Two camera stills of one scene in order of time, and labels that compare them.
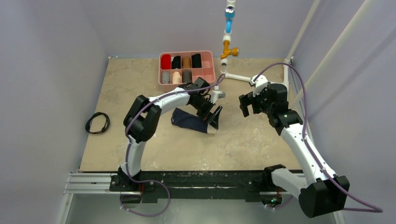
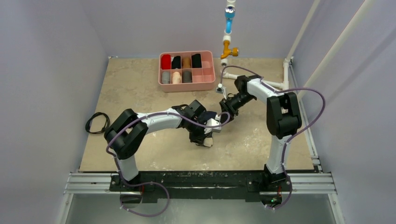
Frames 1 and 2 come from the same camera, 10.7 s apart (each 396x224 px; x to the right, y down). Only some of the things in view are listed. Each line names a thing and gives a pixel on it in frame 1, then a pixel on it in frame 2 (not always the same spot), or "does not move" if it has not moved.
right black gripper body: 250,102 → 228,106
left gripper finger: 214,121 → 208,142
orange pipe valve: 234,52 does not move
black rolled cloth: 176,62 does not move
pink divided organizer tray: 180,67 does not move
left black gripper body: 202,106 → 196,132
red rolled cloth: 166,61 does not move
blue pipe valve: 229,14 does not move
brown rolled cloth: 186,63 does not move
